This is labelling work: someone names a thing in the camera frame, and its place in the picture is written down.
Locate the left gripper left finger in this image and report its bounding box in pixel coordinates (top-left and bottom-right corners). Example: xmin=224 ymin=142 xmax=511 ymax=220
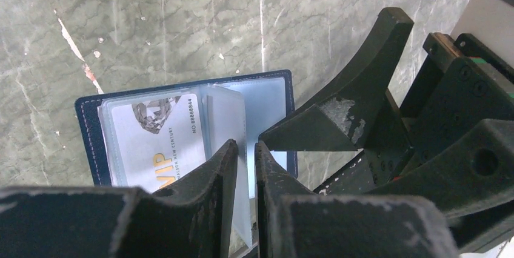
xmin=1 ymin=139 xmax=238 ymax=257

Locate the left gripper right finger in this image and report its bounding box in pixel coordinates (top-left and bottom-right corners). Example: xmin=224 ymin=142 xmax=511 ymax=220
xmin=255 ymin=142 xmax=459 ymax=257

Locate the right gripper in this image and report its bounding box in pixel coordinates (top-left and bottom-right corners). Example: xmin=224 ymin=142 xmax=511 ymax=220
xmin=258 ymin=6 xmax=514 ymax=249

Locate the blue card holder wallet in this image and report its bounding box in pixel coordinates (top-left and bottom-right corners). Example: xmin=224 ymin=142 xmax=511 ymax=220
xmin=75 ymin=70 xmax=295 ymax=246

